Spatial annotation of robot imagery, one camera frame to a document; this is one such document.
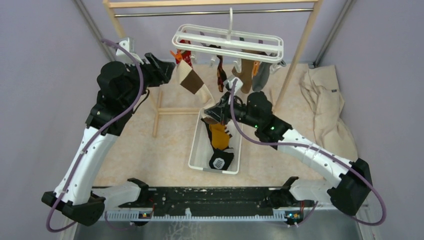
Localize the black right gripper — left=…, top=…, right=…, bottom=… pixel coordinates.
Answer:
left=204, top=91, right=260, bottom=129

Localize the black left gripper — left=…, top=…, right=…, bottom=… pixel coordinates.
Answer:
left=122, top=51, right=176, bottom=109

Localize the beige brown sock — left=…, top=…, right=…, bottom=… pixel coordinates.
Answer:
left=176, top=60, right=216, bottom=109

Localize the mustard striped sock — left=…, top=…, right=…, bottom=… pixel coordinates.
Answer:
left=208, top=123, right=230, bottom=151

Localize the black blue sock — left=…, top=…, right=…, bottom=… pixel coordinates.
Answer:
left=201, top=118, right=235, bottom=171

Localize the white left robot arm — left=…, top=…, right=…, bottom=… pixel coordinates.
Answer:
left=41, top=53, right=176, bottom=226

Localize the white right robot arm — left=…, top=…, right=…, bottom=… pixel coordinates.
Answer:
left=204, top=91, right=373, bottom=216

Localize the red white patterned sock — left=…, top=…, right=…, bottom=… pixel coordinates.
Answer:
left=179, top=39, right=193, bottom=68

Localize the tan brown sock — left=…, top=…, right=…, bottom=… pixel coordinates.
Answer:
left=231, top=59, right=255, bottom=94

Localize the white plastic basket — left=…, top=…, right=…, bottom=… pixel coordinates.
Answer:
left=188, top=114, right=242, bottom=175

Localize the grey sock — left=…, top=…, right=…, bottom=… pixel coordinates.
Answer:
left=251, top=62, right=272, bottom=92

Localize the beige cloth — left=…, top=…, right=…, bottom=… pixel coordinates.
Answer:
left=300, top=65, right=358, bottom=161

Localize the metal hanging rod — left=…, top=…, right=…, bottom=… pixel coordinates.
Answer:
left=114, top=8, right=314, bottom=18

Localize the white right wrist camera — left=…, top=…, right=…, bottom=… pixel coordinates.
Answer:
left=223, top=75, right=244, bottom=94

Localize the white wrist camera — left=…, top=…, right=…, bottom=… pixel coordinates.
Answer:
left=223, top=75, right=244, bottom=94
left=115, top=37, right=144, bottom=66

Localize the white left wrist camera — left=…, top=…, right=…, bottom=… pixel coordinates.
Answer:
left=115, top=37, right=144, bottom=66

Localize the white clip hanger frame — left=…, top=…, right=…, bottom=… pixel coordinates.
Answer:
left=171, top=8, right=284, bottom=64

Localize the wooden rack frame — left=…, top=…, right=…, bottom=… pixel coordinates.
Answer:
left=102, top=0, right=325, bottom=139

